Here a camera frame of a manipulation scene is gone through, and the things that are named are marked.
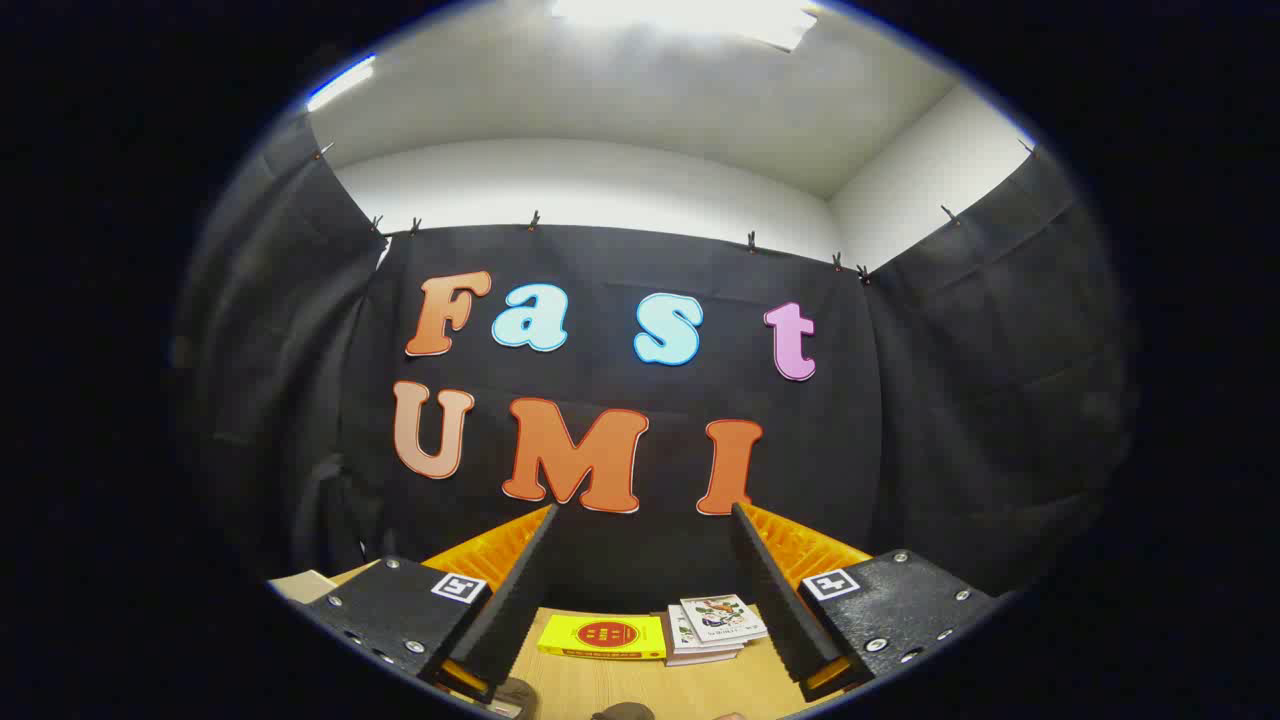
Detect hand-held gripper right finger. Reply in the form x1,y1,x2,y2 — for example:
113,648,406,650
728,500,1003,704

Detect ceiling light panel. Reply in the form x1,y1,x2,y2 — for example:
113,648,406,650
305,54,378,113
550,0,823,53

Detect black backdrop cloth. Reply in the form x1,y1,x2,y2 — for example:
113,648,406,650
170,110,1141,613

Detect yellow book with red circle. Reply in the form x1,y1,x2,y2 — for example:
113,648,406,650
537,613,668,662

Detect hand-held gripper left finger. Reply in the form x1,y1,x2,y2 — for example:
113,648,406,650
300,503,561,706

